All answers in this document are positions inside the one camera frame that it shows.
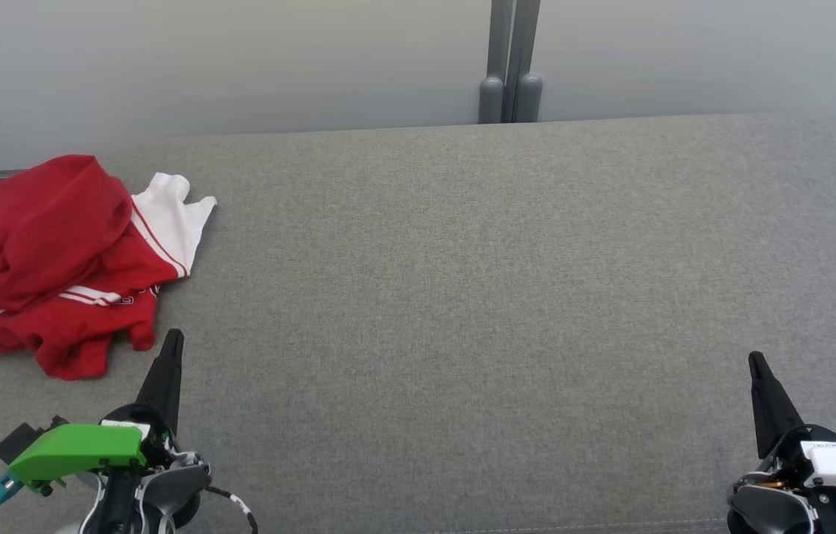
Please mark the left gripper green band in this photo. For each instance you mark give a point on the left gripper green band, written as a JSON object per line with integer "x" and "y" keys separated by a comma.
{"x": 76, "y": 449}

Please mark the red jersey with white sleeves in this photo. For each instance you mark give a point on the red jersey with white sleeves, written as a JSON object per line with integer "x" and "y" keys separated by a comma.
{"x": 69, "y": 337}

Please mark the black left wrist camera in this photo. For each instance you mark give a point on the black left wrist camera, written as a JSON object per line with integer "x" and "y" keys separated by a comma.
{"x": 17, "y": 443}

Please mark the grey partition post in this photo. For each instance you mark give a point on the grey partition post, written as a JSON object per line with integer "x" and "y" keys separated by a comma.
{"x": 529, "y": 96}

